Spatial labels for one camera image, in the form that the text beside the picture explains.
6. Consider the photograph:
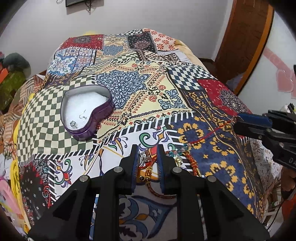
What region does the gold beaded bracelet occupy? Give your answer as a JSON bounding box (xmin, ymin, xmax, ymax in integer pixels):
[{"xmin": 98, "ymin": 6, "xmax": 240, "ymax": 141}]
[{"xmin": 137, "ymin": 162, "xmax": 158, "ymax": 184}]

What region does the dark green round cushion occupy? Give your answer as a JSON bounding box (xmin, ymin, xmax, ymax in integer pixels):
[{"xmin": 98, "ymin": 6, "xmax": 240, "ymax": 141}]
[{"xmin": 2, "ymin": 53, "xmax": 32, "ymax": 75}]

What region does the red yellow braided cord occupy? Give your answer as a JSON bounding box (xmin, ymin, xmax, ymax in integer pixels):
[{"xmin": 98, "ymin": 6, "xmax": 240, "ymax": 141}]
[{"xmin": 143, "ymin": 181, "xmax": 178, "ymax": 200}]

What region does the red thread bracelet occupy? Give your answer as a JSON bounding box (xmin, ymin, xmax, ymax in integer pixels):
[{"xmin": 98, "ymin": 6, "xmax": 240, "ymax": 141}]
[{"xmin": 183, "ymin": 117, "xmax": 238, "ymax": 149}]

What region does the black wall screen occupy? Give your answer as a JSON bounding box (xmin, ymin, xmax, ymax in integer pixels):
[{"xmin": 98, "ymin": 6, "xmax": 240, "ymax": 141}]
[{"xmin": 65, "ymin": 0, "xmax": 86, "ymax": 7}]

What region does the brown wooden door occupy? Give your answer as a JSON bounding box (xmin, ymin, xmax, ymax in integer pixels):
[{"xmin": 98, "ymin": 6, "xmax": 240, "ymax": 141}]
[{"xmin": 214, "ymin": 0, "xmax": 276, "ymax": 94}]

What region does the green patterned bag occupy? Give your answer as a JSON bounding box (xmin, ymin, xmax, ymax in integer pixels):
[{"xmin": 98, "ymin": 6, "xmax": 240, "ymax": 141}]
[{"xmin": 0, "ymin": 70, "xmax": 26, "ymax": 113}]

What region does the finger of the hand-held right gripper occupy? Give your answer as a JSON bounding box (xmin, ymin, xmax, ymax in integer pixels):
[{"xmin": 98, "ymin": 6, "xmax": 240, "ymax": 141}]
[
  {"xmin": 233, "ymin": 120, "xmax": 287, "ymax": 149},
  {"xmin": 237, "ymin": 110, "xmax": 296, "ymax": 130}
]

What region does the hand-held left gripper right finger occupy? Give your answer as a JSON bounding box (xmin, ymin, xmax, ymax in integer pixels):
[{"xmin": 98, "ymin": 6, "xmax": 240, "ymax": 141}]
[{"xmin": 157, "ymin": 144, "xmax": 271, "ymax": 241}]

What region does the colourful beaded bracelet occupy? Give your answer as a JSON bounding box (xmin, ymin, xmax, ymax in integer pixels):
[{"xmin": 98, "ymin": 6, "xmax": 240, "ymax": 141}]
[{"xmin": 166, "ymin": 144, "xmax": 189, "ymax": 165}]

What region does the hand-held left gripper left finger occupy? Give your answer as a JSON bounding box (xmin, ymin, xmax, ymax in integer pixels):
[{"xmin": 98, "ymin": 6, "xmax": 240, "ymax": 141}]
[{"xmin": 28, "ymin": 144, "xmax": 139, "ymax": 241}]

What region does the patchwork printed blanket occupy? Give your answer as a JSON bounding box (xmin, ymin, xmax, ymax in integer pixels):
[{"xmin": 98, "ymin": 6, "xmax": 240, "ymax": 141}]
[{"xmin": 13, "ymin": 28, "xmax": 284, "ymax": 241}]

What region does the pink wall decoration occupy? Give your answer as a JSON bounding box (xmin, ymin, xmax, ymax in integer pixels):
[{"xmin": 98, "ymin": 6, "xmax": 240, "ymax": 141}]
[{"xmin": 264, "ymin": 46, "xmax": 296, "ymax": 93}]

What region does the person's right forearm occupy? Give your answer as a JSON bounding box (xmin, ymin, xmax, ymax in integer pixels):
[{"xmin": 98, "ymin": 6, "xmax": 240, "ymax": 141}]
[{"xmin": 280, "ymin": 166, "xmax": 296, "ymax": 200}]

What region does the purple heart-shaped tin box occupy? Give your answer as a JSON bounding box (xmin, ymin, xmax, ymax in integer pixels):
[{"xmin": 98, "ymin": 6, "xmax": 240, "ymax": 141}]
[{"xmin": 60, "ymin": 84, "xmax": 114, "ymax": 141}]

